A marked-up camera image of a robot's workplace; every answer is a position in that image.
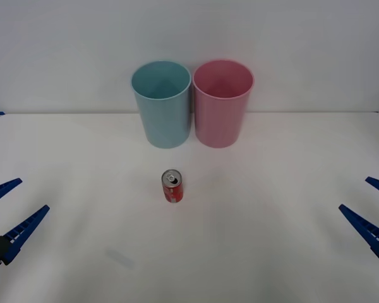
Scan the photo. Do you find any pink plastic bin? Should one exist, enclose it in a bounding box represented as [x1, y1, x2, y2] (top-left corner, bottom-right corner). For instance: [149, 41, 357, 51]
[191, 59, 255, 149]

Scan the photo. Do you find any red drink can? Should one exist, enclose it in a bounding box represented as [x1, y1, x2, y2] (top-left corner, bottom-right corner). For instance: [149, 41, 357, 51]
[160, 169, 184, 206]

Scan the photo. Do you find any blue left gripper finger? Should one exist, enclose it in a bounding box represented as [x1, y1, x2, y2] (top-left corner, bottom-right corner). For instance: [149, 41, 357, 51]
[0, 177, 23, 210]
[0, 205, 51, 267]

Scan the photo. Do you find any pale blue plastic bin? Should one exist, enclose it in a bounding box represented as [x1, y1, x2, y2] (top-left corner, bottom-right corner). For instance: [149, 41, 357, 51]
[131, 60, 192, 150]

